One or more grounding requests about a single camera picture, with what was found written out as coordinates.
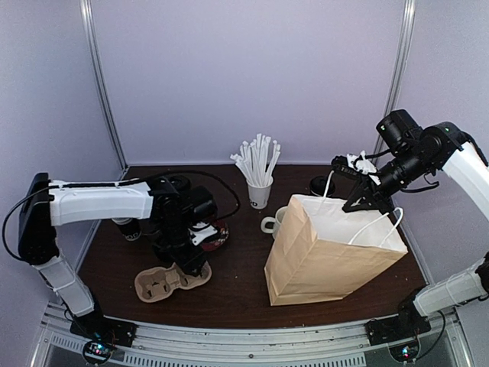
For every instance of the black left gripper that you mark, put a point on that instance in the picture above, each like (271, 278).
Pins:
(189, 261)

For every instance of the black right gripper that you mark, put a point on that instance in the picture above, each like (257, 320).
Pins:
(373, 198)

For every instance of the cardboard cup carrier tray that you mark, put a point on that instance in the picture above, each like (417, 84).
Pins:
(158, 283)

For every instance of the black white paper cup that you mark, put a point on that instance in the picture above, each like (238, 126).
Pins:
(180, 182)
(318, 184)

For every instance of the stack of paper cups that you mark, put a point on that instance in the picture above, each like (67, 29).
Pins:
(129, 227)

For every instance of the brown paper bag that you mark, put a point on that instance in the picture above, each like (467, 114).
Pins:
(322, 253)

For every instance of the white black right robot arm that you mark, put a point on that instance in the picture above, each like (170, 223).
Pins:
(419, 152)

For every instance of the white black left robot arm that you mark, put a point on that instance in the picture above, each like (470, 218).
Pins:
(181, 219)

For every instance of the red floral plate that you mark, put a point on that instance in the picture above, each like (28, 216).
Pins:
(217, 240)

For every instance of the cream ceramic mug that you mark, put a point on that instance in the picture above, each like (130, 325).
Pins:
(271, 224)

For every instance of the paper cup holding straws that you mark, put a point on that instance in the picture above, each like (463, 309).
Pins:
(259, 195)

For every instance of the bundle of white wrapped straws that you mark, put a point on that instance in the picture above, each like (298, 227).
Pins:
(257, 159)

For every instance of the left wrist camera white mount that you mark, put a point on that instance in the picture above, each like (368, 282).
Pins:
(201, 231)

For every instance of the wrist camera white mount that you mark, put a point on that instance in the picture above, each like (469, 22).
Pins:
(201, 231)
(355, 167)

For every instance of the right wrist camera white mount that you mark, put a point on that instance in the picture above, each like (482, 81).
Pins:
(355, 167)

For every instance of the aluminium front rail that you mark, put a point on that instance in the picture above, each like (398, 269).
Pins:
(344, 344)

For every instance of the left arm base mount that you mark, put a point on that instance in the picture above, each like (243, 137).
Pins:
(104, 335)

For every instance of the right aluminium wall post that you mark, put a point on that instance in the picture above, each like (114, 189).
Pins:
(403, 51)

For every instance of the aluminium wall post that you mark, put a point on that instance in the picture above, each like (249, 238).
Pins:
(90, 31)
(403, 51)

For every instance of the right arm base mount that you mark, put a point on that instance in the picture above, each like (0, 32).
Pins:
(400, 332)

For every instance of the left aluminium wall post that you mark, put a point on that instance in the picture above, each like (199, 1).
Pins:
(90, 31)

